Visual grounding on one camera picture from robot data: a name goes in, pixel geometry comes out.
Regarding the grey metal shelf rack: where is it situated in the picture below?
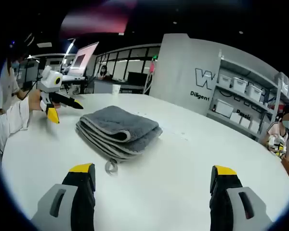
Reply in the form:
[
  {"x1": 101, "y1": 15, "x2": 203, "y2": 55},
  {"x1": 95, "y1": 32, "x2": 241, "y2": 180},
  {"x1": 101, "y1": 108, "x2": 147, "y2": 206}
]
[{"x1": 206, "y1": 56, "x2": 289, "y2": 142}]

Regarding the person's torso white shirt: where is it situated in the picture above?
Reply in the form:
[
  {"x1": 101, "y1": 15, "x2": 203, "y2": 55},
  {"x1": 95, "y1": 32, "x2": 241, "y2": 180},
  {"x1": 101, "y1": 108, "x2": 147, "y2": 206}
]
[{"x1": 0, "y1": 59, "x2": 23, "y2": 116}]

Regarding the large tilted display screen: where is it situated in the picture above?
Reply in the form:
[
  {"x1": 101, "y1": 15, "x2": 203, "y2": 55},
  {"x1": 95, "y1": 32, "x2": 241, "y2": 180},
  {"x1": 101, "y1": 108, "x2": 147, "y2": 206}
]
[{"x1": 68, "y1": 41, "x2": 100, "y2": 77}]

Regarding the person's left hand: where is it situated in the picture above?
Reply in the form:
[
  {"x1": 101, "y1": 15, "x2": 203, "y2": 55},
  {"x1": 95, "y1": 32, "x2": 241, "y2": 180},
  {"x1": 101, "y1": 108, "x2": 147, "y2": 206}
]
[{"x1": 28, "y1": 89, "x2": 43, "y2": 113}]

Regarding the metal step ladder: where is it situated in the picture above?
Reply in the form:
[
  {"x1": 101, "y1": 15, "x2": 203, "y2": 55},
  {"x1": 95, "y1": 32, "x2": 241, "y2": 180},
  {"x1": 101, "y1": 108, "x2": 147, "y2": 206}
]
[{"x1": 143, "y1": 71, "x2": 155, "y2": 95}]

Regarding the grey office desk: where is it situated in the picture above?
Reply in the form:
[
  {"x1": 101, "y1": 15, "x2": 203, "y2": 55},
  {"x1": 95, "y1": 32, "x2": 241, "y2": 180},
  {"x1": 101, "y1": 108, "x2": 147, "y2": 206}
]
[{"x1": 93, "y1": 78, "x2": 145, "y2": 95}]

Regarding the black computer monitor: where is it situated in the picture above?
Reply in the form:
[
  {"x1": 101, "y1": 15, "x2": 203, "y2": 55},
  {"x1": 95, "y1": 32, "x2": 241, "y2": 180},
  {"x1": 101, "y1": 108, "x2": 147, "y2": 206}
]
[{"x1": 127, "y1": 71, "x2": 148, "y2": 87}]

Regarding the group of white storage boxes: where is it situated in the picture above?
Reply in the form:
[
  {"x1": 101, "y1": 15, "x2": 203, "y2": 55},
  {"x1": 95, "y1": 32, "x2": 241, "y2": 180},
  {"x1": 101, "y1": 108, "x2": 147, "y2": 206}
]
[{"x1": 214, "y1": 74, "x2": 264, "y2": 133}]

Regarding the grey towel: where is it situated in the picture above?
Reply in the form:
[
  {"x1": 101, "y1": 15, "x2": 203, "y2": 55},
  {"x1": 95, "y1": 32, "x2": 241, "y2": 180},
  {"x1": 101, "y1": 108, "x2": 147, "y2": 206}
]
[{"x1": 75, "y1": 105, "x2": 163, "y2": 175}]

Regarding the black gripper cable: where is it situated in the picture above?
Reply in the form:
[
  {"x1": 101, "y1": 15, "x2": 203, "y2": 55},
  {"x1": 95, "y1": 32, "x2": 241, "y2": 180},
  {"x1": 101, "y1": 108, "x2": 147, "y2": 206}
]
[{"x1": 12, "y1": 76, "x2": 43, "y2": 100}]

